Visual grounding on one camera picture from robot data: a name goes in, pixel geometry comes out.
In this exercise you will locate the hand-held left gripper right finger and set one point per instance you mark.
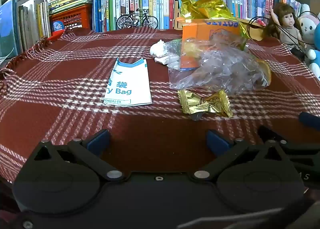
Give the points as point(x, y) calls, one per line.
point(217, 142)

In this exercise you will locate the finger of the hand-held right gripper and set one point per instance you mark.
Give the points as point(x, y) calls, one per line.
point(271, 136)
point(309, 119)

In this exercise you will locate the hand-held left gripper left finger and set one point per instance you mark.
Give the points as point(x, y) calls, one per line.
point(98, 142)

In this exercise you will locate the white paper bag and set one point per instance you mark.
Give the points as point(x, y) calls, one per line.
point(130, 81)

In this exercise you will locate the gold foil bag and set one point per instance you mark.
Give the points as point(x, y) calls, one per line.
point(212, 8)

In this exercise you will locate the row of small pale books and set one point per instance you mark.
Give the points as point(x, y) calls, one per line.
point(290, 0)

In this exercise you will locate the row of tall blue books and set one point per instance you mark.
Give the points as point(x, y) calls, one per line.
point(102, 1)

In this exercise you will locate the row of large leaning books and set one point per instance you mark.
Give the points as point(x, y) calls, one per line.
point(10, 26)

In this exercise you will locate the row of short mixed books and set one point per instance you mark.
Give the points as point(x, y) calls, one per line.
point(150, 1)

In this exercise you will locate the red plaid blanket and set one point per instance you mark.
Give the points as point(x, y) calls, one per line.
point(75, 124)

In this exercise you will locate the gold candy wrapper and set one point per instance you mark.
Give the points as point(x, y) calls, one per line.
point(200, 104)

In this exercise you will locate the blue cat plush toy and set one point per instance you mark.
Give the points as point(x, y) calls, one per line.
point(315, 66)

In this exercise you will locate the clear plastic bag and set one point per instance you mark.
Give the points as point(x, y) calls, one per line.
point(225, 68)

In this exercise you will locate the white rabbit plush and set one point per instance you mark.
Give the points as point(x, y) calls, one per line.
point(308, 27)

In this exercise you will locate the brown haired doll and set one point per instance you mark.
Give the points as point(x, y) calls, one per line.
point(287, 22)

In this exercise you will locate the pink crochet flower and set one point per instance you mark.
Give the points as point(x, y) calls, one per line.
point(261, 22)

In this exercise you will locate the white crumpled tissue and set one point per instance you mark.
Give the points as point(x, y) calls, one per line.
point(158, 48)

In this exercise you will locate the orange cardboard box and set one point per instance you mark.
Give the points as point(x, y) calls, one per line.
point(195, 33)

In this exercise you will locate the red plastic basket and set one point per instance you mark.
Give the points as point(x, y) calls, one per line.
point(75, 16)

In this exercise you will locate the miniature black bicycle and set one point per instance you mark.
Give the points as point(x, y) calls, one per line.
point(150, 22)

